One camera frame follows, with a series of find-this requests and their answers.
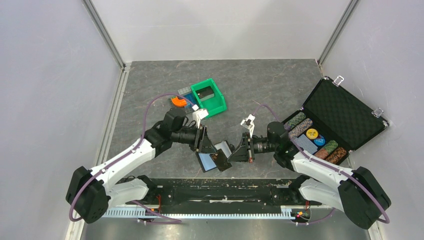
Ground blue grid tray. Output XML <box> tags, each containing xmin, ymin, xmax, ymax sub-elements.
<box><xmin>183</xmin><ymin>92</ymin><xmax>198</xmax><ymax>107</ymax></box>

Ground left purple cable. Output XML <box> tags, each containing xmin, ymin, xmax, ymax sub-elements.
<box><xmin>68</xmin><ymin>92</ymin><xmax>200</xmax><ymax>225</ymax></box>

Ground black poker chip case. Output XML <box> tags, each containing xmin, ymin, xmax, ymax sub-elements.
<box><xmin>282</xmin><ymin>76</ymin><xmax>389</xmax><ymax>165</ymax></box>

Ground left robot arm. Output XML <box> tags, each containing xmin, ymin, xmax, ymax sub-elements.
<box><xmin>65</xmin><ymin>105</ymin><xmax>217</xmax><ymax>224</ymax></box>

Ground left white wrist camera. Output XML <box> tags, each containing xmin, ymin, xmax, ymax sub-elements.
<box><xmin>192</xmin><ymin>104</ymin><xmax>209</xmax><ymax>129</ymax></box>

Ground brown poker chip row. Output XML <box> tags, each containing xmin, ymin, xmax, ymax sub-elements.
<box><xmin>314</xmin><ymin>140</ymin><xmax>348</xmax><ymax>165</ymax></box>

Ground yellow dealer button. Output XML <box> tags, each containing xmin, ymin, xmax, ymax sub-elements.
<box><xmin>305</xmin><ymin>128</ymin><xmax>320</xmax><ymax>140</ymax></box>

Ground black box in bin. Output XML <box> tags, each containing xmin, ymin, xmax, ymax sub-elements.
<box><xmin>196</xmin><ymin>86</ymin><xmax>215</xmax><ymax>102</ymax></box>

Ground green plastic bin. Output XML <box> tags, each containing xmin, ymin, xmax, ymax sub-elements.
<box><xmin>190</xmin><ymin>78</ymin><xmax>228</xmax><ymax>118</ymax></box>

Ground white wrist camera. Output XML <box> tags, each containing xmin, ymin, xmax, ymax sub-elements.
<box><xmin>240</xmin><ymin>114</ymin><xmax>256</xmax><ymax>137</ymax></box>
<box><xmin>192</xmin><ymin>104</ymin><xmax>209</xmax><ymax>129</ymax></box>

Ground blue dealer button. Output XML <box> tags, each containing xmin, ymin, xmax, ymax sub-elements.
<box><xmin>313</xmin><ymin>135</ymin><xmax>326</xmax><ymax>147</ymax></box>

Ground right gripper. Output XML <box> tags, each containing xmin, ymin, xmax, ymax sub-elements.
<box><xmin>227</xmin><ymin>132</ymin><xmax>278</xmax><ymax>163</ymax></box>

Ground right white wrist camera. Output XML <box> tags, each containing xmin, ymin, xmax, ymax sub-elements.
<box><xmin>240</xmin><ymin>114</ymin><xmax>256</xmax><ymax>137</ymax></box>

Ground orange curved piece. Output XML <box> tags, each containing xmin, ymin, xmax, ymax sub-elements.
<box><xmin>170</xmin><ymin>96</ymin><xmax>188</xmax><ymax>108</ymax></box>

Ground upper poker chip row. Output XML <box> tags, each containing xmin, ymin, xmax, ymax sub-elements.
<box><xmin>284</xmin><ymin>111</ymin><xmax>306</xmax><ymax>131</ymax></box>

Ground blue playing card deck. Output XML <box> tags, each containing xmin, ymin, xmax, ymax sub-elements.
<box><xmin>295</xmin><ymin>134</ymin><xmax>318</xmax><ymax>154</ymax></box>

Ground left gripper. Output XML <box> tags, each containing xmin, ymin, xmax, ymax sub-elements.
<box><xmin>171</xmin><ymin>123</ymin><xmax>218</xmax><ymax>155</ymax></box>

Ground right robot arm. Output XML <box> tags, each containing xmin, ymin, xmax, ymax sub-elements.
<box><xmin>240</xmin><ymin>115</ymin><xmax>392</xmax><ymax>230</ymax></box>

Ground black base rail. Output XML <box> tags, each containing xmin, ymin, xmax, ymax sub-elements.
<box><xmin>139</xmin><ymin>175</ymin><xmax>319</xmax><ymax>215</ymax></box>

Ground black leather card holder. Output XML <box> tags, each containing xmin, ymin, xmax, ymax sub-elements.
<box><xmin>196</xmin><ymin>140</ymin><xmax>235</xmax><ymax>173</ymax></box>

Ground grey brick block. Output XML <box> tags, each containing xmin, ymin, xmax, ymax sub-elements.
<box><xmin>177</xmin><ymin>86</ymin><xmax>192</xmax><ymax>96</ymax></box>

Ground white comb cable strip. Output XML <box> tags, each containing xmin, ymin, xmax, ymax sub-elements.
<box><xmin>102</xmin><ymin>206</ymin><xmax>295</xmax><ymax>220</ymax></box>

